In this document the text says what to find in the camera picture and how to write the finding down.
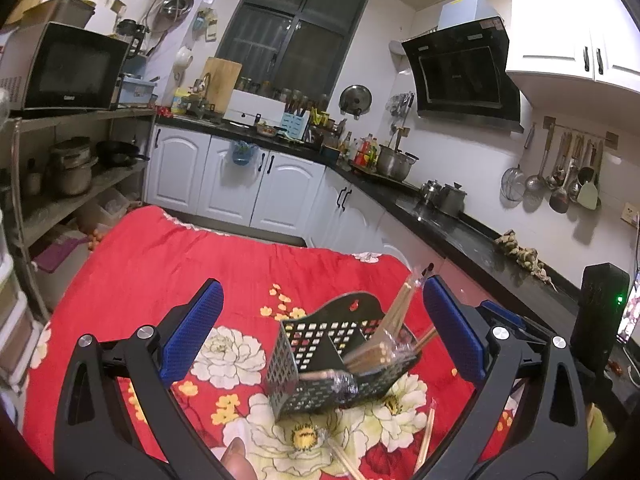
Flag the ginger roots on counter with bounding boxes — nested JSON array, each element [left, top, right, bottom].
[[495, 230, 558, 291]]

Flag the green turner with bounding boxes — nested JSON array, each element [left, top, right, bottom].
[[580, 142, 603, 211]]

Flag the purple lidded plastic bin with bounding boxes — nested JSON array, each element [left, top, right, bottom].
[[32, 237, 86, 273]]

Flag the steel skimmer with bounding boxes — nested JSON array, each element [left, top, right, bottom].
[[525, 127, 553, 192]]

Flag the steel spoon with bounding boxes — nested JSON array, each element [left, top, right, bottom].
[[546, 132, 568, 191]]

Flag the steel cooking pot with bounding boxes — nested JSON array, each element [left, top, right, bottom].
[[47, 137, 98, 197]]

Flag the white plastic drawer unit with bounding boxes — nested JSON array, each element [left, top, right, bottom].
[[0, 210, 32, 391]]

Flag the dark window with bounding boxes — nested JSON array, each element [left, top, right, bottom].
[[214, 0, 373, 106]]

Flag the black blender jug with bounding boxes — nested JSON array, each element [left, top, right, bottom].
[[116, 19, 146, 58]]

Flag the person's left hand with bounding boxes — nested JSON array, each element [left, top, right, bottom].
[[222, 438, 259, 480]]

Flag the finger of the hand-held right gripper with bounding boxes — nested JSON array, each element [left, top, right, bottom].
[[477, 299, 558, 341]]

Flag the mesh strainer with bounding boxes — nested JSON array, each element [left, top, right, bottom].
[[501, 122, 537, 203]]

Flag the small steel kettle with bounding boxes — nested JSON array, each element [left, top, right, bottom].
[[419, 179, 443, 205]]

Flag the blue plastic bag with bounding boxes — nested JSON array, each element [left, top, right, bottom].
[[231, 139, 256, 166]]

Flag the black wok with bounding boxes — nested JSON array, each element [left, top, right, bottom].
[[96, 140, 150, 168]]

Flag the wooden shelf rack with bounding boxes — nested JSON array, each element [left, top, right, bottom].
[[0, 107, 158, 321]]

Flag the white upper cabinet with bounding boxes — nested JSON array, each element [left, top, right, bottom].
[[505, 0, 640, 108]]

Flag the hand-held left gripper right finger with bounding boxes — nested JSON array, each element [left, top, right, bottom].
[[415, 275, 589, 480]]

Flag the black spatula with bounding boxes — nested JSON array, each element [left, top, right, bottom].
[[549, 135, 583, 214]]

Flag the black range hood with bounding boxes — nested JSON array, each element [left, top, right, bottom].
[[401, 0, 525, 133]]

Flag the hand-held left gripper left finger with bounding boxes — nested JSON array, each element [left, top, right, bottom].
[[52, 279, 226, 480]]

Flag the steel utensil bunch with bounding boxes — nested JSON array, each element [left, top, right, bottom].
[[387, 92, 415, 121]]

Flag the lit screen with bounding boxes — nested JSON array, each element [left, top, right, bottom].
[[617, 275, 640, 346]]

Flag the wooden cutting board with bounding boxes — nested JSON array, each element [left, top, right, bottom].
[[200, 56, 243, 113]]

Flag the person's right forearm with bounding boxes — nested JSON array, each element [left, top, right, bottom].
[[586, 402, 619, 471]]

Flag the light blue plastic box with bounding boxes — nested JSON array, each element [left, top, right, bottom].
[[122, 76, 156, 106]]

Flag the cooking oil bottle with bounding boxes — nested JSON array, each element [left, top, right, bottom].
[[357, 134, 381, 168]]

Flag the steel stock pot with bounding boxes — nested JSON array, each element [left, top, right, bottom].
[[376, 144, 418, 182]]

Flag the black ladle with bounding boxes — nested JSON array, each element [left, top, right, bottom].
[[567, 137, 596, 198]]

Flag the grey metal pot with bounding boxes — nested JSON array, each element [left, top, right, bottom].
[[22, 0, 96, 30]]

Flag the blue knife block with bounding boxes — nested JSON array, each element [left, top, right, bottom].
[[280, 111, 308, 142]]

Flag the black microwave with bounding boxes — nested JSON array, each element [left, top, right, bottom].
[[22, 21, 132, 112]]

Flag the white lower cabinets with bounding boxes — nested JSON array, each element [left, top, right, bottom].
[[142, 122, 446, 271]]

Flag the black perforated utensil basket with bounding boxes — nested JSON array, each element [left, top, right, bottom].
[[264, 291, 423, 421]]

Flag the wall utensil rail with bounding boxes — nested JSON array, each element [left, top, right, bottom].
[[543, 116, 619, 150]]

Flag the steel pot lid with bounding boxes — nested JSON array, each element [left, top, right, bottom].
[[339, 85, 373, 117]]

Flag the red floral blanket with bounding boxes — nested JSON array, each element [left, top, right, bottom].
[[22, 204, 521, 480]]

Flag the steel faucet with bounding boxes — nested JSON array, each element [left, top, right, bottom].
[[192, 72, 213, 111]]

